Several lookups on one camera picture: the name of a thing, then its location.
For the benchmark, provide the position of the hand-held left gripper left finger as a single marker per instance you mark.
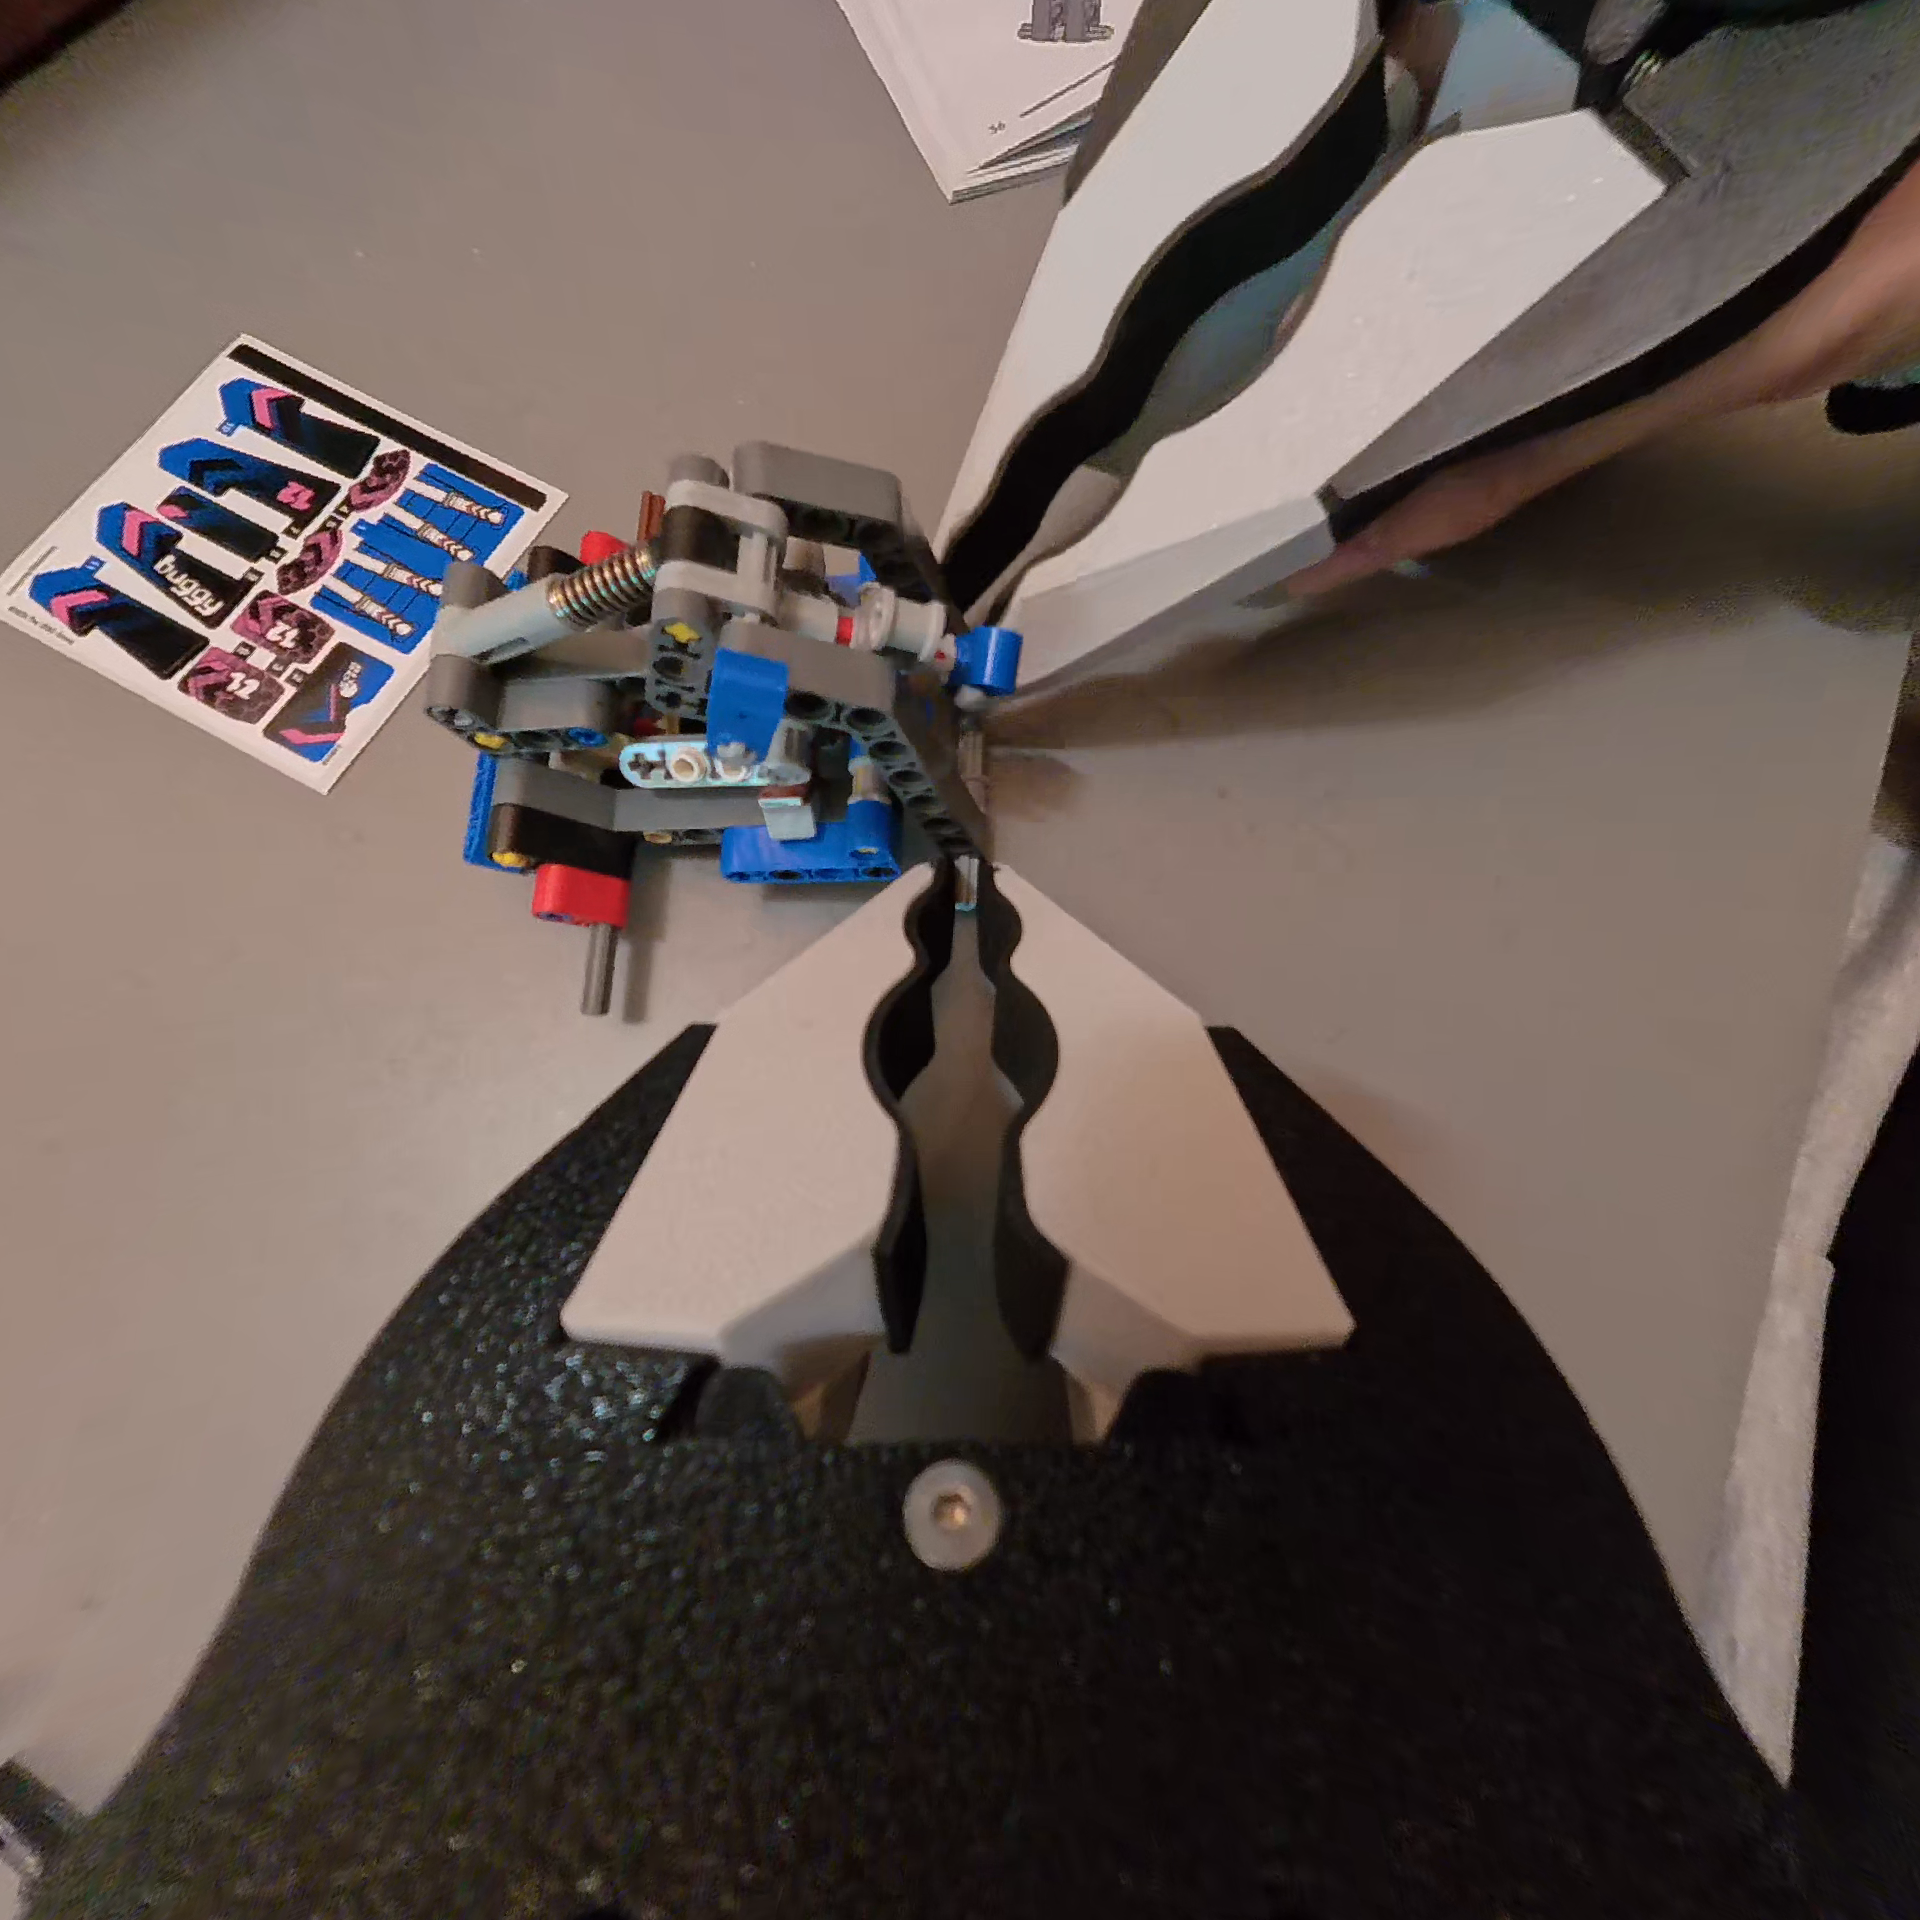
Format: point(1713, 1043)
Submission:
point(735, 1185)

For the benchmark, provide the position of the grey blue lego chassis assembly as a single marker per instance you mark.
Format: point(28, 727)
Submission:
point(720, 691)

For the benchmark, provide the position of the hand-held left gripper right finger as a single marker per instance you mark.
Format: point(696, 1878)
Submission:
point(1185, 1185)

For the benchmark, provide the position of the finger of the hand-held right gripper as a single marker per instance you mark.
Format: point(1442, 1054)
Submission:
point(1394, 345)
point(1185, 164)

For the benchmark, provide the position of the open lego instruction booklet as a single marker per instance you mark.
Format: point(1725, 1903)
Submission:
point(975, 75)

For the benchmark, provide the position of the blue pink sticker sheet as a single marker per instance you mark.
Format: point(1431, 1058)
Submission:
point(271, 554)

